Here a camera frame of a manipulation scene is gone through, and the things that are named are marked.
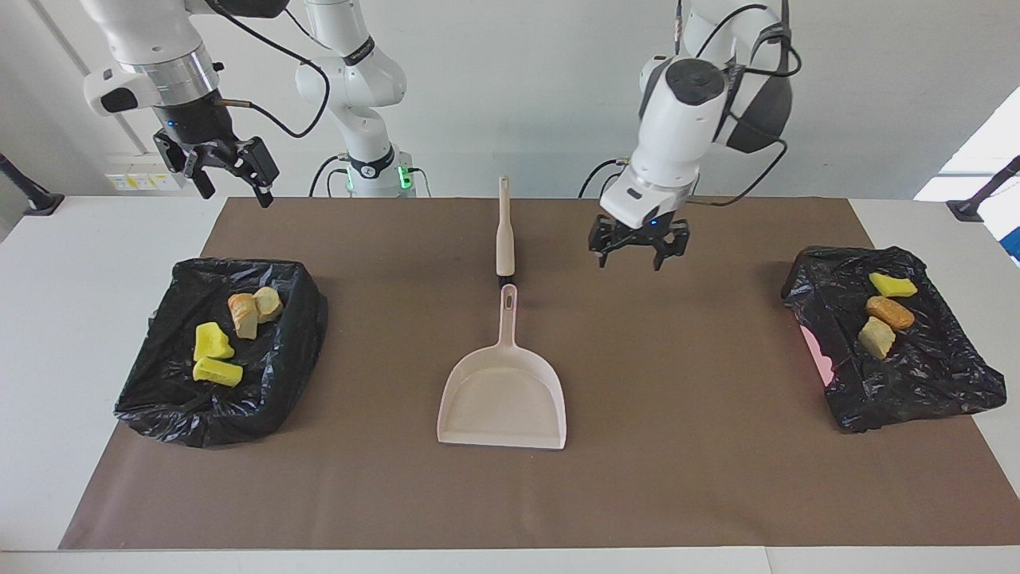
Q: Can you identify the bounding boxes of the beige brush with black bristles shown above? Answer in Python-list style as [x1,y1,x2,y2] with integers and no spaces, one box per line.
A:
[495,175,520,290]

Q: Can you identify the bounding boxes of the pale cream sponge piece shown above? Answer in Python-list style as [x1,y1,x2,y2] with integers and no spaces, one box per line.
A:
[227,292,261,341]
[253,285,284,324]

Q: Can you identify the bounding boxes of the yellow sponge piece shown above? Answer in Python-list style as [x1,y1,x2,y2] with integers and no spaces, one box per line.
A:
[191,356,245,389]
[194,321,237,362]
[868,272,920,299]

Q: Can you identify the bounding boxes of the beige plastic dustpan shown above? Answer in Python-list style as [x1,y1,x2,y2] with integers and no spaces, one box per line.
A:
[436,283,569,451]

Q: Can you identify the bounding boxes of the orange striped sponge piece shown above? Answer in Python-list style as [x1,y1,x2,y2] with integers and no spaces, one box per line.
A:
[857,316,897,361]

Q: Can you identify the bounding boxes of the mustard brown sponge piece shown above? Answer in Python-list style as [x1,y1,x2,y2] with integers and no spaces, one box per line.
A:
[865,295,916,332]

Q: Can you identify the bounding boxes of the open bin with black bag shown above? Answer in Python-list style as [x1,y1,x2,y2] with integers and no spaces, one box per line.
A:
[114,257,329,447]

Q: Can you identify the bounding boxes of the pink bin in black bag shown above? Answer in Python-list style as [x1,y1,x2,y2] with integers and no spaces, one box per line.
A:
[781,246,1007,434]

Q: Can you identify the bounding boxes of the brown paper table mat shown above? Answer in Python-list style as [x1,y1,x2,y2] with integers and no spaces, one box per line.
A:
[60,197,1020,551]

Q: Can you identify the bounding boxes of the black base cables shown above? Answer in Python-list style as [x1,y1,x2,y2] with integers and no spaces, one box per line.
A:
[309,154,433,199]
[579,158,634,199]

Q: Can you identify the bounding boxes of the white wall socket box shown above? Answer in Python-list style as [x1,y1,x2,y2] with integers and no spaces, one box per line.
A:
[106,153,190,192]

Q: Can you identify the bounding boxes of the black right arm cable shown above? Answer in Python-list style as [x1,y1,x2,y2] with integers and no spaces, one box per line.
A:
[206,0,332,140]

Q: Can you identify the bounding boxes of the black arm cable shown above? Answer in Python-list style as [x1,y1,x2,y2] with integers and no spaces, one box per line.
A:
[206,0,332,140]
[673,0,802,208]

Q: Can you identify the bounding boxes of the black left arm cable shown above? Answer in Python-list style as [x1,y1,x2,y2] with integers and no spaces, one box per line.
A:
[673,0,802,208]

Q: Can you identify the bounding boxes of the white wall conduit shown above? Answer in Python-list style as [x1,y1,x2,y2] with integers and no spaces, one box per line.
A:
[32,0,148,156]

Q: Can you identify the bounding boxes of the black camera stand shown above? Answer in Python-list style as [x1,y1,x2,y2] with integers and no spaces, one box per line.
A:
[0,153,65,216]
[947,155,1020,222]

